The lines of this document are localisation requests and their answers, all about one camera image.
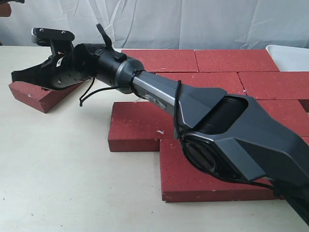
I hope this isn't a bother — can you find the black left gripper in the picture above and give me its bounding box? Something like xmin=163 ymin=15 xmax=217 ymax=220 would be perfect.
xmin=0 ymin=0 xmax=25 ymax=17

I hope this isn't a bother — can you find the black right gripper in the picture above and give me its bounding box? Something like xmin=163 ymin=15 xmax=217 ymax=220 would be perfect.
xmin=11 ymin=40 xmax=95 ymax=91

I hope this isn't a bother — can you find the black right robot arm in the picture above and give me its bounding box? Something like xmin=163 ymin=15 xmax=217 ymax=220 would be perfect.
xmin=11 ymin=42 xmax=309 ymax=222

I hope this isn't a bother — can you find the red brick front large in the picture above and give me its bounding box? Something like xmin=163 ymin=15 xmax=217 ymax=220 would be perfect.
xmin=159 ymin=139 xmax=279 ymax=203

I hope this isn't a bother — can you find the red brick right second row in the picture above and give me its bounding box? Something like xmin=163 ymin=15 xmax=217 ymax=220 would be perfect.
xmin=238 ymin=72 xmax=309 ymax=112

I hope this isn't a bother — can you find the red brick right third row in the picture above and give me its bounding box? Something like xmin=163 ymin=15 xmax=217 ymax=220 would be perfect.
xmin=258 ymin=100 xmax=309 ymax=137

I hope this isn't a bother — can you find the pale blue backdrop curtain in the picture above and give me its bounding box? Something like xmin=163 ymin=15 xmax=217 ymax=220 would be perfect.
xmin=0 ymin=0 xmax=309 ymax=49

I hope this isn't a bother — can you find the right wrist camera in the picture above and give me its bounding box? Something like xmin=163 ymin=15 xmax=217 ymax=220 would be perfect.
xmin=31 ymin=28 xmax=75 ymax=46

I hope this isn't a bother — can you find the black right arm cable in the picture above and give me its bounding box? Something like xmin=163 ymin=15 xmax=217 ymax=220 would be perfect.
xmin=79 ymin=23 xmax=278 ymax=194

